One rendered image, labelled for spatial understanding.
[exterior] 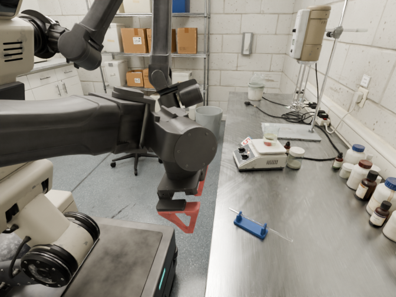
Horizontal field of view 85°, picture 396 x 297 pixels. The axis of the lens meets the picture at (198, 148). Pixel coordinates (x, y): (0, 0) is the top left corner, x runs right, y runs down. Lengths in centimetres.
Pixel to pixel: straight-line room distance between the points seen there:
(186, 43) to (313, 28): 195
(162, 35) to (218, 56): 260
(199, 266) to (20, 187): 107
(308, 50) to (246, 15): 209
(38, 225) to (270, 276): 71
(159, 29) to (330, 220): 77
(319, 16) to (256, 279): 105
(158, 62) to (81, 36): 22
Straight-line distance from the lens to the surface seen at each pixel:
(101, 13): 78
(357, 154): 108
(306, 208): 84
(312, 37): 122
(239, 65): 328
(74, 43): 75
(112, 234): 126
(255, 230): 71
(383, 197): 88
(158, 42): 69
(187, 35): 294
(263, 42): 326
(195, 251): 158
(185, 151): 26
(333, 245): 77
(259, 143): 99
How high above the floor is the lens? 128
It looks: 29 degrees down
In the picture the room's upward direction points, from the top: straight up
